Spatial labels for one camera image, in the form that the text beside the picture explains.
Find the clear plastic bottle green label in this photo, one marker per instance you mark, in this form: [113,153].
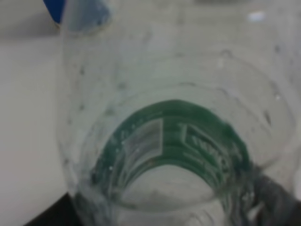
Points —
[164,111]

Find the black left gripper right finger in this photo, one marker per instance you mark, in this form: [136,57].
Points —
[278,207]

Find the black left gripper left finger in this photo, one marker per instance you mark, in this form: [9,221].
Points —
[61,213]

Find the blue sleeved paper cup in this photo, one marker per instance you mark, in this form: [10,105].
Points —
[78,15]

